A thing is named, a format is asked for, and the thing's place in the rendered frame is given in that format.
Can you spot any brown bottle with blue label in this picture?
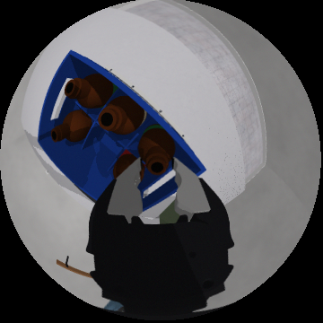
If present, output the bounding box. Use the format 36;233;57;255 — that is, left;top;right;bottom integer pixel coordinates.
51;109;94;142

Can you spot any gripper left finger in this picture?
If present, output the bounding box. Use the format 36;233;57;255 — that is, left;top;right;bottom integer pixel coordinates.
86;157;143;254

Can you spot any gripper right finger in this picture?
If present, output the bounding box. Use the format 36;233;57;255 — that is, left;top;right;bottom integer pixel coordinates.
171;157;234;249

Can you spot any blue crate with dividers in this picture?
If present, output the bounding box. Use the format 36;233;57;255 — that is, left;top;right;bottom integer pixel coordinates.
38;50;206;211

